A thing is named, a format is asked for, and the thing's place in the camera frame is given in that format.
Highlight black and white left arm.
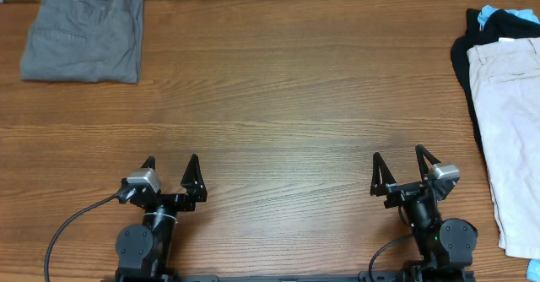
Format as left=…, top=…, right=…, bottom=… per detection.
left=115, top=155, right=208, bottom=281

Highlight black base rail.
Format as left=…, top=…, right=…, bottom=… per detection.
left=100, top=268, right=478, bottom=282

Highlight beige shorts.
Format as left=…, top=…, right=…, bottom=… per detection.
left=467, top=38, right=539, bottom=259

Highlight grey shorts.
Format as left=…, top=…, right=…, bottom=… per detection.
left=20, top=0, right=144, bottom=84

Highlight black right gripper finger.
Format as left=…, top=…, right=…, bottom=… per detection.
left=415, top=144, right=440, bottom=181
left=370, top=152, right=397, bottom=197

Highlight black garment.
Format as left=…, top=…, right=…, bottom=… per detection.
left=450, top=8, right=539, bottom=155

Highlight light blue garment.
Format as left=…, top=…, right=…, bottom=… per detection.
left=477, top=5, right=539, bottom=30

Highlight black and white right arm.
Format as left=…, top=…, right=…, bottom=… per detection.
left=359, top=144, right=478, bottom=282

